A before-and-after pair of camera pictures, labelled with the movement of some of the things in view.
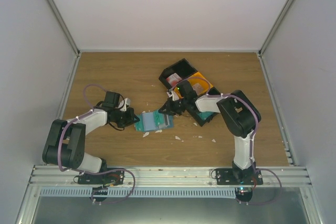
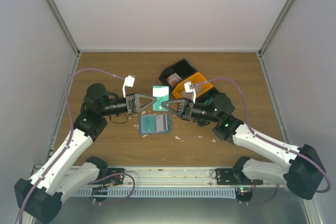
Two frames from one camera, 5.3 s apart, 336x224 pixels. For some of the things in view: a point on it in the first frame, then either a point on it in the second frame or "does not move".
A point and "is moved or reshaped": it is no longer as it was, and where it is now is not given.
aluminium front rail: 176,175 does not move
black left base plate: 115,177 does not move
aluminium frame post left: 56,12 does not move
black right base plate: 231,177 does not move
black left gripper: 130,118 → 132,109
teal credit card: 149,120 is moved or reshaped
